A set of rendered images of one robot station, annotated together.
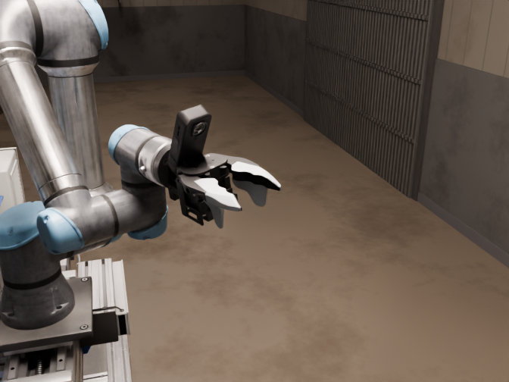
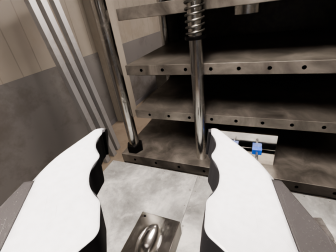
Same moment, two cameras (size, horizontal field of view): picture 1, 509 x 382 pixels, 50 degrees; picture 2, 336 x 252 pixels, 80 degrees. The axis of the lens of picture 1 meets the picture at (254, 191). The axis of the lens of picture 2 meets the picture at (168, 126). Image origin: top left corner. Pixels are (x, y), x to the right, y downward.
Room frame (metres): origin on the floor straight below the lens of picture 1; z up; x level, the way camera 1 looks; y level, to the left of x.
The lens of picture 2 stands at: (0.74, 0.08, 1.52)
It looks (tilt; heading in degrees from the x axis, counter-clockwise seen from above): 30 degrees down; 224
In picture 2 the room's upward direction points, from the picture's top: 8 degrees counter-clockwise
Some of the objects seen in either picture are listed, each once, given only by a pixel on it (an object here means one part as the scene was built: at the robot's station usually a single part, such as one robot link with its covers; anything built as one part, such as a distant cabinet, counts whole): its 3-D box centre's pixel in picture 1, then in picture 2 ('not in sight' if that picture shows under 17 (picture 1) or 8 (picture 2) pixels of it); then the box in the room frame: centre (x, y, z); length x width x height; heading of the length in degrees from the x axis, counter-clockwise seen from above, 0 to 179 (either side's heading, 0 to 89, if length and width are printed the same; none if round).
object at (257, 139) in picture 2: not in sight; (247, 122); (-0.31, -0.29, 0.87); 0.50 x 0.27 x 0.17; 19
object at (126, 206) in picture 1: (136, 207); not in sight; (0.89, 0.21, 1.34); 0.11 x 0.08 x 0.11; 131
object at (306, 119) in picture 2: not in sight; (241, 91); (-0.42, -0.38, 1.02); 1.10 x 0.74 x 0.05; 109
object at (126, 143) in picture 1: (140, 152); not in sight; (0.90, 0.19, 1.43); 0.11 x 0.08 x 0.09; 41
